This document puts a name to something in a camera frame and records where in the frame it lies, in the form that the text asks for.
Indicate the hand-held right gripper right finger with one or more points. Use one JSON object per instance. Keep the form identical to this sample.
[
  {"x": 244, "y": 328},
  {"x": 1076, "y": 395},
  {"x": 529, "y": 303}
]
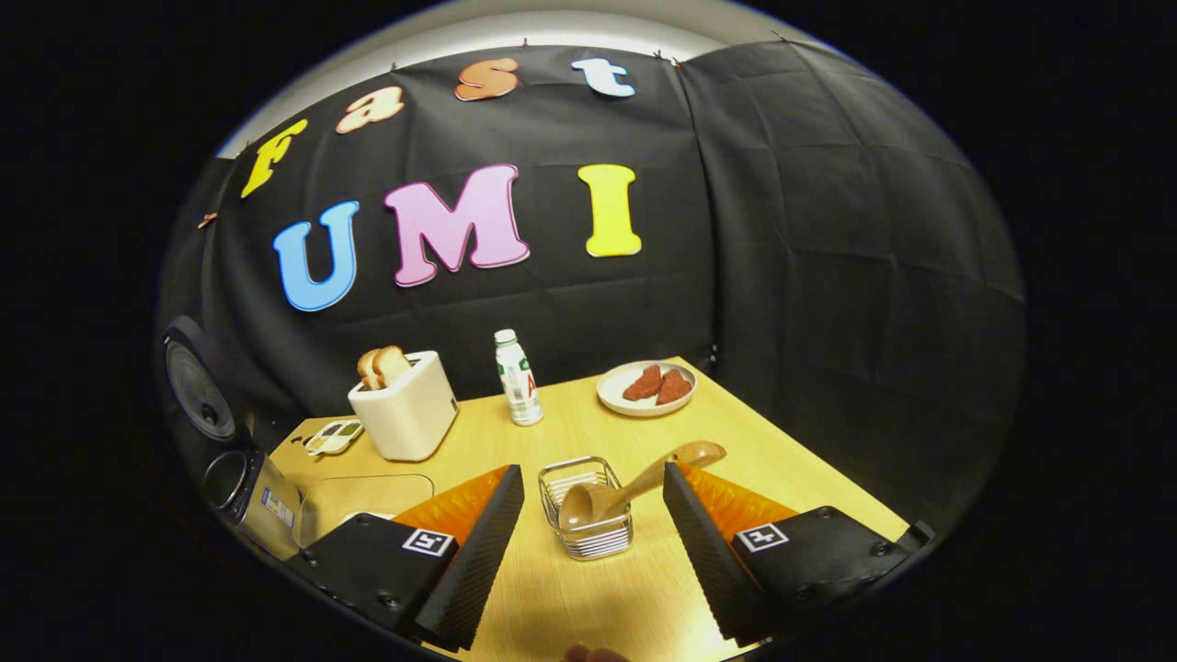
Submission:
[{"x": 703, "y": 552}]

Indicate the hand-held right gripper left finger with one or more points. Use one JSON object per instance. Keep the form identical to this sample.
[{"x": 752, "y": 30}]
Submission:
[{"x": 483, "y": 552}]

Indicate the wooden spoon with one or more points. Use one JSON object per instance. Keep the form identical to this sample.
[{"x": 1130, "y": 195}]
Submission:
[{"x": 598, "y": 504}]

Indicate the dark blue rice cooker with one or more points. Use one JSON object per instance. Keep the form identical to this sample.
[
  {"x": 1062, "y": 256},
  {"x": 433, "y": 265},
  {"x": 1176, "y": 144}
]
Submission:
[{"x": 198, "y": 386}]

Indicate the clear glass container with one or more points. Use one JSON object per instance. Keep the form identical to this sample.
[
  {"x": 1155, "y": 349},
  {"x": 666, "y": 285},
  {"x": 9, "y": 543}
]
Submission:
[{"x": 368, "y": 492}]

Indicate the white toaster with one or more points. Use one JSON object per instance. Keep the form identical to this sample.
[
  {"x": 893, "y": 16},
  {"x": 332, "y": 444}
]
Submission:
[{"x": 409, "y": 414}]

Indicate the white drink bottle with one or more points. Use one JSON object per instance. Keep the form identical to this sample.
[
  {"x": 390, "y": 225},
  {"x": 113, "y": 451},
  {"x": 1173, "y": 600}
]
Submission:
[{"x": 519, "y": 386}]

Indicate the white round plate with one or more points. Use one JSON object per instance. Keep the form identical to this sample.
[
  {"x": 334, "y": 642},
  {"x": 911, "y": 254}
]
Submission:
[{"x": 616, "y": 400}]

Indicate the white divided grain dish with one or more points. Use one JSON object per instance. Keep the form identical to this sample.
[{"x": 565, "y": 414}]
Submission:
[{"x": 333, "y": 438}]

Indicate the bread slice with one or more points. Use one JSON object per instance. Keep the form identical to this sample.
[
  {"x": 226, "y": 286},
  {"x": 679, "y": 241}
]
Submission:
[
  {"x": 394, "y": 364},
  {"x": 368, "y": 368}
]

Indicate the black backdrop cloth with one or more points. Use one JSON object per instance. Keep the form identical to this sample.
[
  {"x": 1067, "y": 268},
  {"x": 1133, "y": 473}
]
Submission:
[{"x": 828, "y": 276}]

